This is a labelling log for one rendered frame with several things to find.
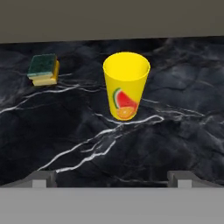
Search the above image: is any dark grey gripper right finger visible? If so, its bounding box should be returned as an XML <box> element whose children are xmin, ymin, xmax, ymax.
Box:
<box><xmin>166</xmin><ymin>170</ymin><xmax>223</xmax><ymax>188</ymax></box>

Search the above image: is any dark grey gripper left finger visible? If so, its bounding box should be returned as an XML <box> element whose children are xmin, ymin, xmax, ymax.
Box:
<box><xmin>2</xmin><ymin>170</ymin><xmax>58</xmax><ymax>188</ymax></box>

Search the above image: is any yellow cup with fruit print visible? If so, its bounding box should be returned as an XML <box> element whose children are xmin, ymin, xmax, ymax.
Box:
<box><xmin>102</xmin><ymin>52</ymin><xmax>151</xmax><ymax>122</ymax></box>

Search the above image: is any green and yellow sponge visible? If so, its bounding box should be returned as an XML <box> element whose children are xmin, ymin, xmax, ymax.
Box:
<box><xmin>26</xmin><ymin>52</ymin><xmax>60</xmax><ymax>87</ymax></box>

